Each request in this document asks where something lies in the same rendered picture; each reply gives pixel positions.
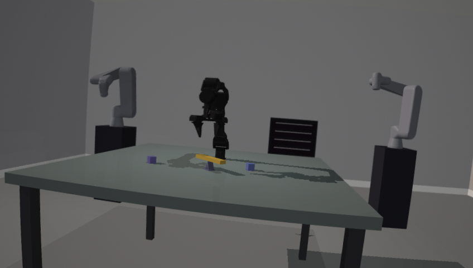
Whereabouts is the yellow bar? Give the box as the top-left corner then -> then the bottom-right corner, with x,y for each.
196,154 -> 226,165

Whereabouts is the small purple cube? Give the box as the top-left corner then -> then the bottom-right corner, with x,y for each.
147,156 -> 156,164

